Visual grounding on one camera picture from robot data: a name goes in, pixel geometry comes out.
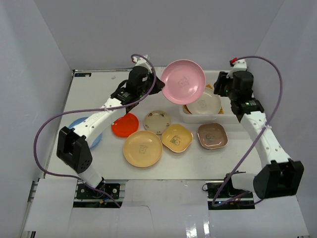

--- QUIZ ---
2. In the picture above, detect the cream white round plate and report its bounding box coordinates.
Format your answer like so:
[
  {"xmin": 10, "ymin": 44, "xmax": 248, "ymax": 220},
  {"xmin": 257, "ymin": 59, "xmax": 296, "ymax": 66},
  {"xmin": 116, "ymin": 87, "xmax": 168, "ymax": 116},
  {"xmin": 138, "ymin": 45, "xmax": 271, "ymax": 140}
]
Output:
[{"xmin": 185, "ymin": 87, "xmax": 222, "ymax": 115}]

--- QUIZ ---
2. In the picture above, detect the pink round plate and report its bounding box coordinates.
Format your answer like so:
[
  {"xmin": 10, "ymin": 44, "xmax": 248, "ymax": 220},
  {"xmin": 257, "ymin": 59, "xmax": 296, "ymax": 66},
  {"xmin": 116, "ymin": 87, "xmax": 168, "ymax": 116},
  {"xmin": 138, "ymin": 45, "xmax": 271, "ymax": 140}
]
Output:
[{"xmin": 160, "ymin": 59, "xmax": 206, "ymax": 105}]

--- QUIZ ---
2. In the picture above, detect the woven bamboo fan tray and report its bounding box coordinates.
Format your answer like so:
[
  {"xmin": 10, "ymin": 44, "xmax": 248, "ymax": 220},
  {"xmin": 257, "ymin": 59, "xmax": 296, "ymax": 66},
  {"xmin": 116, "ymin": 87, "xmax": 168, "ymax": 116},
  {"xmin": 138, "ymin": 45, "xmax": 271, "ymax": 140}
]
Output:
[{"xmin": 182, "ymin": 83, "xmax": 225, "ymax": 115}]

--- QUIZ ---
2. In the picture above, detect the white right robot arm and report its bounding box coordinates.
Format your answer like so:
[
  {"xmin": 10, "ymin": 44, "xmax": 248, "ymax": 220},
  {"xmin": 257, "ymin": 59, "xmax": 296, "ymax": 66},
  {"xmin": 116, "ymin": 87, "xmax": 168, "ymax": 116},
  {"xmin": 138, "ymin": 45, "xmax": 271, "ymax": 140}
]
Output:
[{"xmin": 214, "ymin": 71, "xmax": 304, "ymax": 199}]

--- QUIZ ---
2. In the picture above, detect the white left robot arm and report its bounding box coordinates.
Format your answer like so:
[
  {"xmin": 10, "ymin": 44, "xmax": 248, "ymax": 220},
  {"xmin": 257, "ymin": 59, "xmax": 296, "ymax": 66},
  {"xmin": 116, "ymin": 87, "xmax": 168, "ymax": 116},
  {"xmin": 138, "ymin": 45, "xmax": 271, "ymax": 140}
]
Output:
[{"xmin": 56, "ymin": 65, "xmax": 165, "ymax": 198}]

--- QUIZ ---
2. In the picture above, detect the white plastic bin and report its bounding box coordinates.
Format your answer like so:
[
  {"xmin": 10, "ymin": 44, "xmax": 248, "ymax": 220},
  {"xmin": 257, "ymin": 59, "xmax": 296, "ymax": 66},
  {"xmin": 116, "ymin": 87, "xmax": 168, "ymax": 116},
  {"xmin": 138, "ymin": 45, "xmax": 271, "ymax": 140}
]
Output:
[{"xmin": 178, "ymin": 69, "xmax": 259, "ymax": 124}]

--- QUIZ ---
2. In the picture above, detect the beige patterned small plate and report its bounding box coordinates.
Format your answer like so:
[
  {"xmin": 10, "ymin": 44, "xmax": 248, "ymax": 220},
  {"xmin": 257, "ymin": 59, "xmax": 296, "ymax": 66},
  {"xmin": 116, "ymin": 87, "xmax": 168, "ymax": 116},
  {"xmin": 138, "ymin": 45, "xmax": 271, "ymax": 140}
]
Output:
[{"xmin": 143, "ymin": 110, "xmax": 171, "ymax": 135}]

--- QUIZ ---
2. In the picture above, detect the orange round plate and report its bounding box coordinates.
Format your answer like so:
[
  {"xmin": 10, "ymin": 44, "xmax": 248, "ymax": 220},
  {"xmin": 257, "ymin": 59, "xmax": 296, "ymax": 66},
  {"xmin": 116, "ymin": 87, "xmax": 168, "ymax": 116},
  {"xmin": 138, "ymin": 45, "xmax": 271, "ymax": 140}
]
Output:
[{"xmin": 111, "ymin": 113, "xmax": 139, "ymax": 138}]

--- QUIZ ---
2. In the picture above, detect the brown square panda dish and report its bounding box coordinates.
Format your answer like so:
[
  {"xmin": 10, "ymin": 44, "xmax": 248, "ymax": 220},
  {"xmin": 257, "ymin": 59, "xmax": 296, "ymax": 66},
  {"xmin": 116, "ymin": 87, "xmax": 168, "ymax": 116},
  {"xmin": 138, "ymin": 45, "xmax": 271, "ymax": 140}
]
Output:
[{"xmin": 197, "ymin": 123, "xmax": 228, "ymax": 150}]

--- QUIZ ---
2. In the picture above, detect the yellow square panda dish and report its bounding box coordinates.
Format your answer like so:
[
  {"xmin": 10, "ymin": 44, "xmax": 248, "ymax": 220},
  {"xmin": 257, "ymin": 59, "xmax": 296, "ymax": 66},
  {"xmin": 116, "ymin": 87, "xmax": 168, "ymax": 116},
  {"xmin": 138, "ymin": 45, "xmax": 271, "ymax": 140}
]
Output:
[{"xmin": 161, "ymin": 124, "xmax": 193, "ymax": 153}]

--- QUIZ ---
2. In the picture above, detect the black label sticker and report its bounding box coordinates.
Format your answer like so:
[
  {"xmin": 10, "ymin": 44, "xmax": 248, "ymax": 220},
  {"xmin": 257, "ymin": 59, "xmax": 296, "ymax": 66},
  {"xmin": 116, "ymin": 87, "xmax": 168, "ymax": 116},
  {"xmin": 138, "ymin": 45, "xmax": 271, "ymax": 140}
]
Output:
[{"xmin": 74, "ymin": 73, "xmax": 92, "ymax": 77}]

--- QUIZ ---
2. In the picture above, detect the yellow round bear plate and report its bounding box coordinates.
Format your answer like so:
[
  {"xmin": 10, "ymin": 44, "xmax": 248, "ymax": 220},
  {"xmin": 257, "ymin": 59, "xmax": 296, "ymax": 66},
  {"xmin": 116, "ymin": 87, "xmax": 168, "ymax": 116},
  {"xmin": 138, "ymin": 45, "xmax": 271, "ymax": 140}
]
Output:
[{"xmin": 123, "ymin": 130, "xmax": 163, "ymax": 168}]

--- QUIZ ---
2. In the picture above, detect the blue round plate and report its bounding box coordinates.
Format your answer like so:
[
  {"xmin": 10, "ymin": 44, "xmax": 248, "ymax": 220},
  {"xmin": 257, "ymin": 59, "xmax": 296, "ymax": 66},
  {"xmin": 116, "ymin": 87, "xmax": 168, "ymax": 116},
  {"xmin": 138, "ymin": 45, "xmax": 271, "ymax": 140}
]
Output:
[{"xmin": 68, "ymin": 117, "xmax": 102, "ymax": 148}]

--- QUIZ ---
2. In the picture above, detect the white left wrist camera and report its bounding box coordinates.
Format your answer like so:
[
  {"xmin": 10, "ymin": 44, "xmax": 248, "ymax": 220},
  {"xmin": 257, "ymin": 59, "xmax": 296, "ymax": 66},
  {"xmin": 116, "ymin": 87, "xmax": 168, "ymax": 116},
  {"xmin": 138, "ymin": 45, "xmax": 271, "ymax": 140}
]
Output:
[{"xmin": 132, "ymin": 55, "xmax": 152, "ymax": 70}]

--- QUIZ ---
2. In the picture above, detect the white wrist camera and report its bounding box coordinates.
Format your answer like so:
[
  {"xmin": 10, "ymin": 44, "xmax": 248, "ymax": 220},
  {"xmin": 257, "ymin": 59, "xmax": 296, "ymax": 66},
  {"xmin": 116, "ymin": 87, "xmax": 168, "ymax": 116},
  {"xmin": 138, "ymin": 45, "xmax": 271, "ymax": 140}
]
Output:
[
  {"xmin": 228, "ymin": 58, "xmax": 247, "ymax": 77},
  {"xmin": 132, "ymin": 55, "xmax": 152, "ymax": 70}
]

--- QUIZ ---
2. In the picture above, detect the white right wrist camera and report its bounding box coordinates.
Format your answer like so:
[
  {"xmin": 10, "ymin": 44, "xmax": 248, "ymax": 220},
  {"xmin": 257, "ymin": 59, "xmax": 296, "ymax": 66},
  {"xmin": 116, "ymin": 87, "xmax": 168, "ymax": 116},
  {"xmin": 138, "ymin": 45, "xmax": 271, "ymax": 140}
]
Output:
[{"xmin": 228, "ymin": 58, "xmax": 247, "ymax": 77}]

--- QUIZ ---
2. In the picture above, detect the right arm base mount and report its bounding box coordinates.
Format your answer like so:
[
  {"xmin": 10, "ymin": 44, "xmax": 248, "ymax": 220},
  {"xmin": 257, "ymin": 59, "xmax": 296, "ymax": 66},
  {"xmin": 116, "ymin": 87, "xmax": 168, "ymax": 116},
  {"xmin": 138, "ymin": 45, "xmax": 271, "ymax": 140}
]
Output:
[{"xmin": 202, "ymin": 180, "xmax": 255, "ymax": 211}]

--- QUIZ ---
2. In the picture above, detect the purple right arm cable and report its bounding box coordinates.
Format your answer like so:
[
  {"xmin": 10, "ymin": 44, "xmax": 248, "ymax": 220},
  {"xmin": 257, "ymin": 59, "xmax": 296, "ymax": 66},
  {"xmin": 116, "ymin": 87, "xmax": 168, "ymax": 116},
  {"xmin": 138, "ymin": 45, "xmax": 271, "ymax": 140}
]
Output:
[{"xmin": 211, "ymin": 55, "xmax": 283, "ymax": 207}]

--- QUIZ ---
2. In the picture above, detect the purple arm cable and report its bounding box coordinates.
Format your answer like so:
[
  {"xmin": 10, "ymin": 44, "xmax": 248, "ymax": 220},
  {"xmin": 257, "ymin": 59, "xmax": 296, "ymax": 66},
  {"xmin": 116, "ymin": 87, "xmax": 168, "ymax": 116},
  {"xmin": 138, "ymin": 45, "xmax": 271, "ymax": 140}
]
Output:
[
  {"xmin": 211, "ymin": 55, "xmax": 283, "ymax": 207},
  {"xmin": 34, "ymin": 53, "xmax": 157, "ymax": 208}
]

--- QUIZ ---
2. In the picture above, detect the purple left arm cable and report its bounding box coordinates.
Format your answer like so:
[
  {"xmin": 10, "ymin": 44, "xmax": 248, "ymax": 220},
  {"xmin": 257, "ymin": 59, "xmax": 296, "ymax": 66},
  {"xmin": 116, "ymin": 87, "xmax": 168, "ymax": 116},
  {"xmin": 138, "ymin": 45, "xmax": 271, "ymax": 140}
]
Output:
[{"xmin": 34, "ymin": 53, "xmax": 157, "ymax": 208}]

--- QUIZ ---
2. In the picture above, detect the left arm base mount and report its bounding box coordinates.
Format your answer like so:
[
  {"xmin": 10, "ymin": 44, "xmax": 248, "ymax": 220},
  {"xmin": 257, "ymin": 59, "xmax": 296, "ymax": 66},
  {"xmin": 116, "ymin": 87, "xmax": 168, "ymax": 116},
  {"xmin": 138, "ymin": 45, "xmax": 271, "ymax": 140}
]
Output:
[{"xmin": 73, "ymin": 182, "xmax": 122, "ymax": 208}]

